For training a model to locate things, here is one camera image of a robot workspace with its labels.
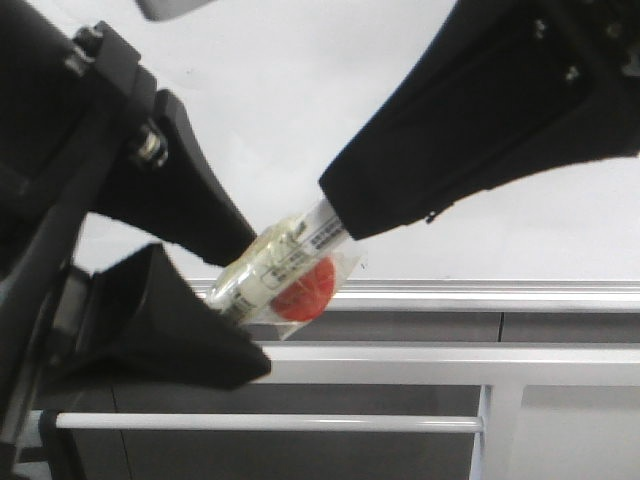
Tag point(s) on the aluminium whiteboard tray rail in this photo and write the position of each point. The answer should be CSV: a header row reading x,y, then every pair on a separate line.
x,y
487,296

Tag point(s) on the white whiteboard panel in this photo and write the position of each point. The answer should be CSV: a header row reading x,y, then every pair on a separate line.
x,y
275,89

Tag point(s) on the white vertical stand post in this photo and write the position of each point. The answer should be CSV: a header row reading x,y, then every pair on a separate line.
x,y
499,407

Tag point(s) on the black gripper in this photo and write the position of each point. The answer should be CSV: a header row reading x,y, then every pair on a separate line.
x,y
69,105

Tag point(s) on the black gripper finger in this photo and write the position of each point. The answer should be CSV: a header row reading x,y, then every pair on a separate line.
x,y
140,321
507,89

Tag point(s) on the white whiteboard marker pen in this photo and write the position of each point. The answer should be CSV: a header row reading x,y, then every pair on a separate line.
x,y
278,257

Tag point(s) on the white horizontal stand rod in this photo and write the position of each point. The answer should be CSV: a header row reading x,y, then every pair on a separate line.
x,y
271,422

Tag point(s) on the red round magnet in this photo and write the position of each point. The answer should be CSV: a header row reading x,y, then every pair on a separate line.
x,y
306,298

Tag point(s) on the white stand crossbar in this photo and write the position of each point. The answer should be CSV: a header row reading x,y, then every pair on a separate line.
x,y
422,363

